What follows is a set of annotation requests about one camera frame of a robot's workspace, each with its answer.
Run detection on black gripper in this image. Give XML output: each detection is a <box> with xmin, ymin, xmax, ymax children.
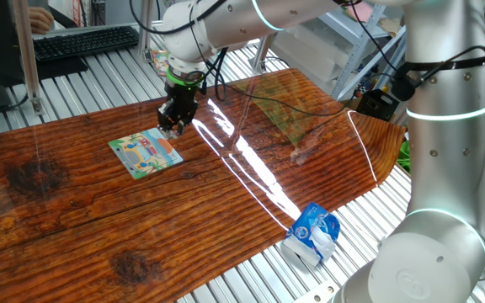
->
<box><xmin>157</xmin><ymin>79</ymin><xmax>201</xmax><ymax>136</ymax></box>

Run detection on black sleeved forearm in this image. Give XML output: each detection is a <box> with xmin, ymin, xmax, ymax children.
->
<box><xmin>48</xmin><ymin>4</ymin><xmax>79</xmax><ymax>29</ymax></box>

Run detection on car picture puzzle board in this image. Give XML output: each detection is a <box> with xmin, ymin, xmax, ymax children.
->
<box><xmin>108</xmin><ymin>127</ymin><xmax>184</xmax><ymax>180</ymax></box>

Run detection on person's bare hand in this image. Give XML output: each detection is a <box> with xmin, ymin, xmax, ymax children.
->
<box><xmin>29</xmin><ymin>6</ymin><xmax>55</xmax><ymax>35</ymax></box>

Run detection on wood grain mat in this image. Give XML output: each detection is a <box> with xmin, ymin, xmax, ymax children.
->
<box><xmin>0</xmin><ymin>68</ymin><xmax>408</xmax><ymax>303</ymax></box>

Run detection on black keyboard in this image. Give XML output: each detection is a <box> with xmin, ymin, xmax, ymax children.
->
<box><xmin>33</xmin><ymin>25</ymin><xmax>140</xmax><ymax>63</ymax></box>

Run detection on blue tissue pack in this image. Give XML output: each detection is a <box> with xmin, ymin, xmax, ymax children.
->
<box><xmin>281</xmin><ymin>202</ymin><xmax>341</xmax><ymax>267</ymax></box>

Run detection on white shelf rack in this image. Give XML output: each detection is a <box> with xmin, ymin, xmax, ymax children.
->
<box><xmin>250</xmin><ymin>0</ymin><xmax>408</xmax><ymax>100</ymax></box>

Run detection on black box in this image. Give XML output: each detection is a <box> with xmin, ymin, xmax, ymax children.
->
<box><xmin>354</xmin><ymin>88</ymin><xmax>400</xmax><ymax>122</ymax></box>

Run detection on green cloth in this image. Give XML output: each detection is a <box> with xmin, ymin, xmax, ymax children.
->
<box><xmin>396</xmin><ymin>138</ymin><xmax>485</xmax><ymax>258</ymax></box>

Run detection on aluminium frame post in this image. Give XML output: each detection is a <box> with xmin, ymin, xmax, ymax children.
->
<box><xmin>137</xmin><ymin>0</ymin><xmax>155</xmax><ymax>62</ymax></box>
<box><xmin>12</xmin><ymin>0</ymin><xmax>45</xmax><ymax>115</ymax></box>

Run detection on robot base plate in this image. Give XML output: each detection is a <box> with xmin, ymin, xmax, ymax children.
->
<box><xmin>303</xmin><ymin>280</ymin><xmax>341</xmax><ymax>303</ymax></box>

